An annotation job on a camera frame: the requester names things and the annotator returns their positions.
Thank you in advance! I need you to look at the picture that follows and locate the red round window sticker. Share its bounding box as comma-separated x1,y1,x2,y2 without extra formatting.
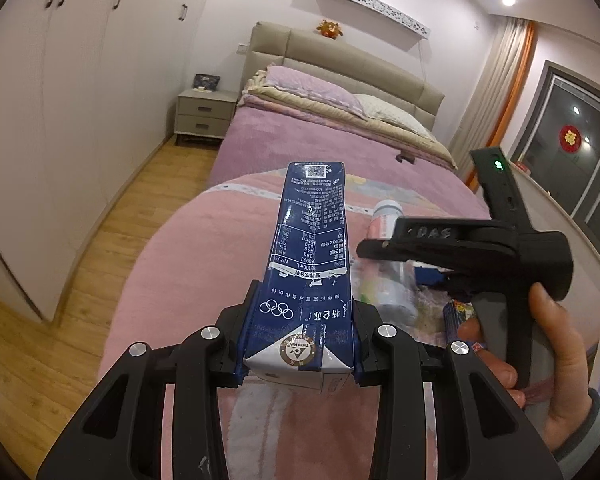
558,122,582,152

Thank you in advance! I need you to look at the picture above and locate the white floral pillow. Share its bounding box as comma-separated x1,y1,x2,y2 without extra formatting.
352,92,436,141

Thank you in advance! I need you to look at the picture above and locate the orange plush toy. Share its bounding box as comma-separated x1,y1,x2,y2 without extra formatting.
317,18,345,40

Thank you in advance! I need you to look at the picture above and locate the clear plastic bottle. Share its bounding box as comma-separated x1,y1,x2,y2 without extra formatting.
362,199,421,321

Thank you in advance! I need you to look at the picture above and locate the purple pillow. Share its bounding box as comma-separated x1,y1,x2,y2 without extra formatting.
260,65,366,121

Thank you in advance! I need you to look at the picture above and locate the purple bedspread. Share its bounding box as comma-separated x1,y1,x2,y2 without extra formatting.
214,102,491,221

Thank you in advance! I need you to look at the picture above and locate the grey framed window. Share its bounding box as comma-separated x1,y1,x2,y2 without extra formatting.
507,59,600,281

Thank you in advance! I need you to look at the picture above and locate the beige and orange curtain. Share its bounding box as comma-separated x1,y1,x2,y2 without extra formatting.
447,17,536,171

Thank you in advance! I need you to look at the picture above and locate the beige nightstand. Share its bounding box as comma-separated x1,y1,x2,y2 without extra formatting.
175,88,238,147

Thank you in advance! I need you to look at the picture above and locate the colourful snack packet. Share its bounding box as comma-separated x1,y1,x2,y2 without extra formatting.
442,300,486,346

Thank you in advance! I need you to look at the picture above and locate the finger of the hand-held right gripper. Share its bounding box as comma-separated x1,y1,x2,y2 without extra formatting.
356,237,521,275
390,215,520,248

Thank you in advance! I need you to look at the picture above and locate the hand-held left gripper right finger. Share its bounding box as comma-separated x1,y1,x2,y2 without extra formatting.
350,300,551,480

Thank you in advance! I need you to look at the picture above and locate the white wall shelf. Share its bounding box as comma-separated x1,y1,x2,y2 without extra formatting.
311,0,429,41

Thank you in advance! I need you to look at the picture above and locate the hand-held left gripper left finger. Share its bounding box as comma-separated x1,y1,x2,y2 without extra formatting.
35,280,261,480

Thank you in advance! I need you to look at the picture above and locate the blue milk carton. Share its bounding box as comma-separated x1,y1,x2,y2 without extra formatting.
242,161,357,395

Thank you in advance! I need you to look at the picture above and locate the person's right forearm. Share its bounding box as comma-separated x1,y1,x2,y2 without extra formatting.
552,387,600,466

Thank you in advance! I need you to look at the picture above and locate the white wardrobe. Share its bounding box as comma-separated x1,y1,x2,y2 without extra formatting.
0,0,221,323

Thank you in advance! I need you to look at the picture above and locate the person's right hand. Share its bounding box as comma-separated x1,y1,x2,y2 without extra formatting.
450,282,593,453

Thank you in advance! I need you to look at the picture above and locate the bed with beige headboard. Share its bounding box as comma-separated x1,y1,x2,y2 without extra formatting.
212,21,491,221

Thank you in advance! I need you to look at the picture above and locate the beige folded quilt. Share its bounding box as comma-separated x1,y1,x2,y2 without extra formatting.
240,72,458,171

